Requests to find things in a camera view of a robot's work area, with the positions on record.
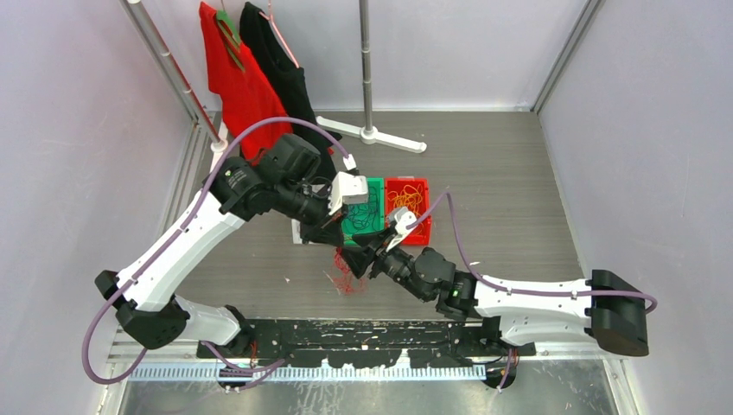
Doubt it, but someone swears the yellow cable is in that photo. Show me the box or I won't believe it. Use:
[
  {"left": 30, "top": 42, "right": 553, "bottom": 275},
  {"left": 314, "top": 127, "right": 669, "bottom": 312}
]
[{"left": 386, "top": 182, "right": 427, "bottom": 230}]

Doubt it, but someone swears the cable bundle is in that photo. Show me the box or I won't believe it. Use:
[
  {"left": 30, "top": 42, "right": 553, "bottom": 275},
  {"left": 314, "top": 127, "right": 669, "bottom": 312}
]
[{"left": 330, "top": 247, "right": 369, "bottom": 297}]

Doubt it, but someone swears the garment rack centre pole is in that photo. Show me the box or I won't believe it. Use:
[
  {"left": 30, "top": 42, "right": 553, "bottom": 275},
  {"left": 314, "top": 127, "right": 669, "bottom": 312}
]
[{"left": 316, "top": 0, "right": 427, "bottom": 154}]

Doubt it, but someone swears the green clothes hanger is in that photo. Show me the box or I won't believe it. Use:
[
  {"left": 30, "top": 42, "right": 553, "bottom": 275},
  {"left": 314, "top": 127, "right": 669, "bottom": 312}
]
[{"left": 214, "top": 10, "right": 245, "bottom": 73}]

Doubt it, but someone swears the pink clothes hanger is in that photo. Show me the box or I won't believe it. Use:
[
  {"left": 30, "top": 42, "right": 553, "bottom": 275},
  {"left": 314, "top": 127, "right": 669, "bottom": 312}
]
[{"left": 259, "top": 10, "right": 301, "bottom": 68}]

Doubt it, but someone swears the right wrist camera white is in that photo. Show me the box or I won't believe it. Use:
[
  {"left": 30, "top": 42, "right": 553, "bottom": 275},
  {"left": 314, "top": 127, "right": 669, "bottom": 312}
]
[{"left": 386, "top": 207, "right": 417, "bottom": 252}]

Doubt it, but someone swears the green plastic bin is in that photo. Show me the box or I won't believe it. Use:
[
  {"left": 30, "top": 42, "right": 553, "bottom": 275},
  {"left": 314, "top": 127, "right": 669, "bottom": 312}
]
[{"left": 341, "top": 178, "right": 385, "bottom": 246}]

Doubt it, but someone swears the white plastic bin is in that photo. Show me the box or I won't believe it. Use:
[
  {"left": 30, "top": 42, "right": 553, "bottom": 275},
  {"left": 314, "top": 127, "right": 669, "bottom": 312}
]
[{"left": 291, "top": 220, "right": 303, "bottom": 245}]

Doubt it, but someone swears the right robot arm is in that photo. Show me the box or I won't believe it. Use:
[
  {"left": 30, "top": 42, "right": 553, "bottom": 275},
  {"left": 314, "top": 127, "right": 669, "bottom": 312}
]
[{"left": 340, "top": 232, "right": 653, "bottom": 357}]

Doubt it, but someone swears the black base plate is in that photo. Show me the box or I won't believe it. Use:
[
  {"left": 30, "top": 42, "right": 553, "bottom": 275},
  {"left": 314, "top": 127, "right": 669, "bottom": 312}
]
[{"left": 217, "top": 317, "right": 537, "bottom": 369}]

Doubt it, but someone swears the red plastic bin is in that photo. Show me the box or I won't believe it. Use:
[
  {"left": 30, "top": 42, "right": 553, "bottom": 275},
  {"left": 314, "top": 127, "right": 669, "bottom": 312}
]
[{"left": 384, "top": 177, "right": 432, "bottom": 246}]

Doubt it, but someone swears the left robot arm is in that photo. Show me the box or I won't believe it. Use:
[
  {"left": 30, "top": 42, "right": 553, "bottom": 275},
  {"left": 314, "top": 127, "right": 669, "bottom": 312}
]
[{"left": 95, "top": 134, "right": 340, "bottom": 357}]

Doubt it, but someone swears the black t-shirt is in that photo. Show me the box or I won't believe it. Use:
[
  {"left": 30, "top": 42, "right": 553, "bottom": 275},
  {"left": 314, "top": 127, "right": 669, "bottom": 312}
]
[{"left": 239, "top": 2, "right": 336, "bottom": 180}]

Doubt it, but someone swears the aluminium rail frame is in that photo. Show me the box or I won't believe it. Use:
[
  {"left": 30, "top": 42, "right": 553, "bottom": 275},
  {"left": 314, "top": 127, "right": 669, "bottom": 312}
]
[{"left": 129, "top": 340, "right": 615, "bottom": 390}]

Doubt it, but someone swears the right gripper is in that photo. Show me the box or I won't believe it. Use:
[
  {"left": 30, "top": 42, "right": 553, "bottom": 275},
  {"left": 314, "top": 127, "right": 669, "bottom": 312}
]
[{"left": 337, "top": 226, "right": 430, "bottom": 303}]

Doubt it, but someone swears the red t-shirt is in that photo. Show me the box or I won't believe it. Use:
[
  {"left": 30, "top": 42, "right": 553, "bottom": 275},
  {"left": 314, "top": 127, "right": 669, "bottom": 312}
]
[{"left": 199, "top": 2, "right": 286, "bottom": 137}]

